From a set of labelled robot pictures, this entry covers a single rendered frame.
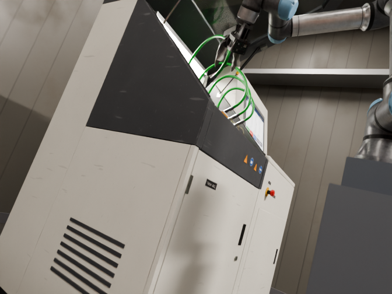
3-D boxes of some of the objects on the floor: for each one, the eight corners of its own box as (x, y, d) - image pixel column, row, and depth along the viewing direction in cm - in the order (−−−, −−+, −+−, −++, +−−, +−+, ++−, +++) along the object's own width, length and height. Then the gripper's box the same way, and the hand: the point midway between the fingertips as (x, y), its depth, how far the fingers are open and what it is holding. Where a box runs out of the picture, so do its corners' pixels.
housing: (4, 319, 102) (140, -10, 132) (-24, 287, 118) (103, -1, 147) (191, 287, 216) (242, 114, 245) (164, 272, 231) (215, 111, 261)
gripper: (234, 18, 100) (213, 72, 112) (265, 30, 105) (241, 79, 117) (227, 13, 107) (207, 63, 118) (256, 23, 112) (235, 70, 123)
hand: (223, 66), depth 119 cm, fingers open, 7 cm apart
